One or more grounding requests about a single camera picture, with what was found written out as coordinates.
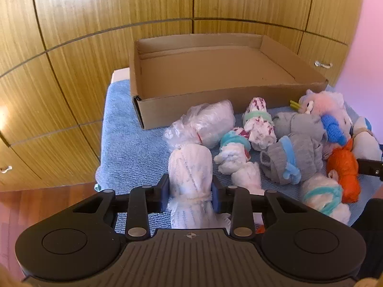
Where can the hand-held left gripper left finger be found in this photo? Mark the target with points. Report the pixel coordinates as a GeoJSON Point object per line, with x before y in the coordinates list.
{"type": "Point", "coordinates": [164, 195]}

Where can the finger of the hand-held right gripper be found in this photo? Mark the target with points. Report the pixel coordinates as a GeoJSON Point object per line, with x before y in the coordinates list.
{"type": "Point", "coordinates": [371, 167]}

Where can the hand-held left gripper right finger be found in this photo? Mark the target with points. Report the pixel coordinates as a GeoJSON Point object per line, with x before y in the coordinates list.
{"type": "Point", "coordinates": [216, 198]}

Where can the blue and white sock roll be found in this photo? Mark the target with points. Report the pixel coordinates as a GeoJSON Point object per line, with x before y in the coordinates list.
{"type": "Point", "coordinates": [365, 143]}

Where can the orange sock roll white end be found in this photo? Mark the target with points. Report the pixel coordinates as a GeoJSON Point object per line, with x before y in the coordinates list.
{"type": "Point", "coordinates": [344, 167]}

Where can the white cloth roll rubber band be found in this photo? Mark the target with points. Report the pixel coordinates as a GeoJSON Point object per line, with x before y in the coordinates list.
{"type": "Point", "coordinates": [190, 170]}

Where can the white sock roll teal band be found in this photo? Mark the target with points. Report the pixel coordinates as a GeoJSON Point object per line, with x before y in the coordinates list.
{"type": "Point", "coordinates": [233, 155]}

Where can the blue knit roll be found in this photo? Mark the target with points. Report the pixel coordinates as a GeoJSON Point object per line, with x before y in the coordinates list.
{"type": "Point", "coordinates": [332, 128]}

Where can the white fluffy roll teal yarn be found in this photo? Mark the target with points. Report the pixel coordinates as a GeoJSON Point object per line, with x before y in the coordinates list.
{"type": "Point", "coordinates": [317, 191]}

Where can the grey sock roll blue band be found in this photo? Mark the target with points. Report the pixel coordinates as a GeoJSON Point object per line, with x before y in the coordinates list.
{"type": "Point", "coordinates": [278, 155]}

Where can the plastic-wrapped white bundle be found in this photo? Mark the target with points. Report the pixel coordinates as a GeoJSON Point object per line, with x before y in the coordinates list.
{"type": "Point", "coordinates": [209, 122]}

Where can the pink fluffy bundle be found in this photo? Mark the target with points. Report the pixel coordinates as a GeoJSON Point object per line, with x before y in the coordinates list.
{"type": "Point", "coordinates": [324, 101]}

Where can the plain grey sock roll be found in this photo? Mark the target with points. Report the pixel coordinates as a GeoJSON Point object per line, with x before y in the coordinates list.
{"type": "Point", "coordinates": [299, 125]}

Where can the patterned sock roll green band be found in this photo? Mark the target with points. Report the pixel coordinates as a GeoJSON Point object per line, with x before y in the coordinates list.
{"type": "Point", "coordinates": [258, 125]}

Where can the cardboard box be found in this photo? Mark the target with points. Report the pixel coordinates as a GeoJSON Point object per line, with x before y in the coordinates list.
{"type": "Point", "coordinates": [215, 71]}

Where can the blue towel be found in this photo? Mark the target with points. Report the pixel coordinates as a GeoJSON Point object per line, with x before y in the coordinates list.
{"type": "Point", "coordinates": [131, 149]}

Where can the white table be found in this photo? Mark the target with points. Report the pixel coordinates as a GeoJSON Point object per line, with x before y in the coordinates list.
{"type": "Point", "coordinates": [121, 74]}

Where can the wooden wardrobe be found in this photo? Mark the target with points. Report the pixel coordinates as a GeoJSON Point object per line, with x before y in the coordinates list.
{"type": "Point", "coordinates": [89, 36]}

